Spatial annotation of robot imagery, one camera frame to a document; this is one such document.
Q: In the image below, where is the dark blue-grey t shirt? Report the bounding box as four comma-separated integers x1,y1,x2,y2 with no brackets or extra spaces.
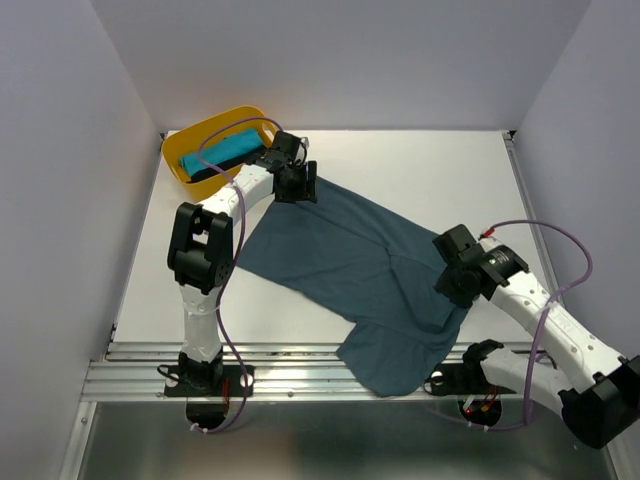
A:
238,179,468,397

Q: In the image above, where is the yellow plastic basket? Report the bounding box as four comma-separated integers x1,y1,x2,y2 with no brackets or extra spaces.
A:
161,106,281,203

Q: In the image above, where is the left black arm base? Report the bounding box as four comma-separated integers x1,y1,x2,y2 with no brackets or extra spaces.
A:
156,352,255,398

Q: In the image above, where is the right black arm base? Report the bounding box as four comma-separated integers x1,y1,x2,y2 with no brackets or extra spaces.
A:
425,340,514,397

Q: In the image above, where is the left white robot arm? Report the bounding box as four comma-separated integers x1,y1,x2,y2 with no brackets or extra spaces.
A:
167,131,317,394

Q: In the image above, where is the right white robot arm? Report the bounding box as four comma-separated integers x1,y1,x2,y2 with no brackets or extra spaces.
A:
424,225,639,449

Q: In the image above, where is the rolled black t shirt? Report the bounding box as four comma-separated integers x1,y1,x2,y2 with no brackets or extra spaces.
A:
179,143,266,183

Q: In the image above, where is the rolled teal t shirt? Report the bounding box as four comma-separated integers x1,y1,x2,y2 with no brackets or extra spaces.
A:
179,129,264,180

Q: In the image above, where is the aluminium right side rail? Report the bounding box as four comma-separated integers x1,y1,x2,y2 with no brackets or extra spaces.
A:
502,131,559,290

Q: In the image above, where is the aluminium rail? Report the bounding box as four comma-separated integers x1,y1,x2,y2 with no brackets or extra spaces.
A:
82,341,609,402
502,131,559,290

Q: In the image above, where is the aluminium front rail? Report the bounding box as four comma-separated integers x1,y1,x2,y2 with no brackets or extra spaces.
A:
82,341,609,402

